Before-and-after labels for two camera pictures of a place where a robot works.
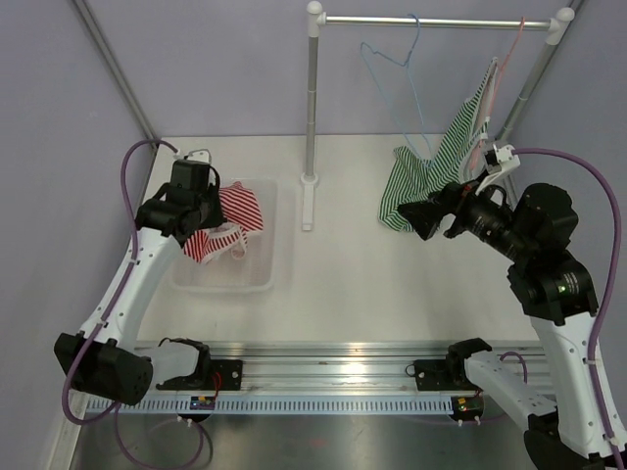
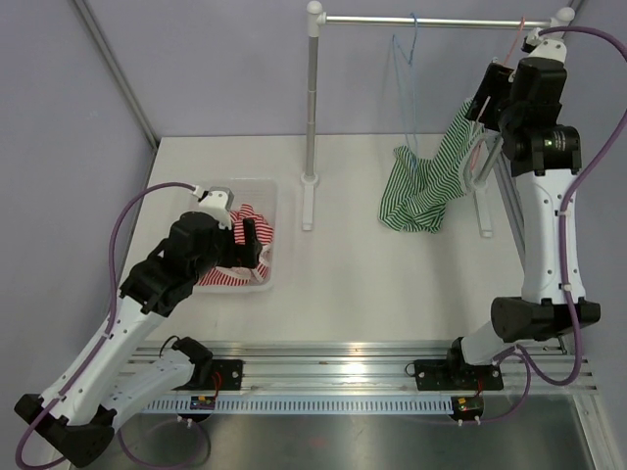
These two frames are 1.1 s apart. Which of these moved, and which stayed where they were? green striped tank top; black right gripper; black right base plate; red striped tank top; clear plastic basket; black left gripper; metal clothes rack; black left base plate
Moved: black right gripper; red striped tank top; black left gripper
Stayed: black left base plate; clear plastic basket; metal clothes rack; black right base plate; green striped tank top
